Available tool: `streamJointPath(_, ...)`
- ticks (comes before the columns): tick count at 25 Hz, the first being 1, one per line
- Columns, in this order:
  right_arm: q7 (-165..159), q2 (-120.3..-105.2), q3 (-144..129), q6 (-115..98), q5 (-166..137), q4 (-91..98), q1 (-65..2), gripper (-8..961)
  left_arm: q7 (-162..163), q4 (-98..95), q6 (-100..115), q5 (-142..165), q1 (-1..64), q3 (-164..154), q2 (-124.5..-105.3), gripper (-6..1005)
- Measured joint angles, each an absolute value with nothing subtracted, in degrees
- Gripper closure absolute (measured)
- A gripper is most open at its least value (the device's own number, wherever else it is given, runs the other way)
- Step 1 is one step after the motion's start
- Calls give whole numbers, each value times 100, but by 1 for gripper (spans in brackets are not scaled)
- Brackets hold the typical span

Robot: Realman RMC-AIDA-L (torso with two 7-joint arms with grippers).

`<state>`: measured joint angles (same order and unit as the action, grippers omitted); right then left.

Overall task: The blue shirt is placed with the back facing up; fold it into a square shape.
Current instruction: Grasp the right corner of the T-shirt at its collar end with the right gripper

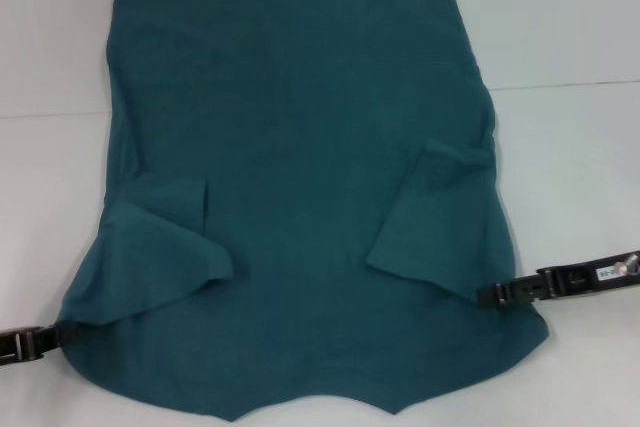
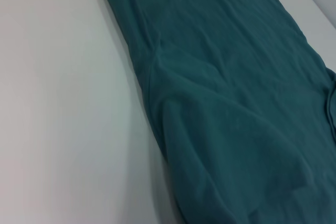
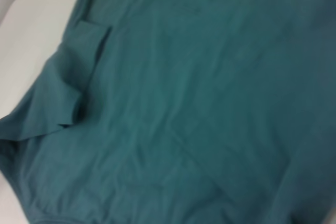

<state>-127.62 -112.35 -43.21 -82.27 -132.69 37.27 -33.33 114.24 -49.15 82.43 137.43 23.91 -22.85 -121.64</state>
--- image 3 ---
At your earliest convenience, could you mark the blue shirt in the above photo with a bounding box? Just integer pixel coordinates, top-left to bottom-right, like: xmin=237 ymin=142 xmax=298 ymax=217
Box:
xmin=0 ymin=0 xmax=336 ymax=224

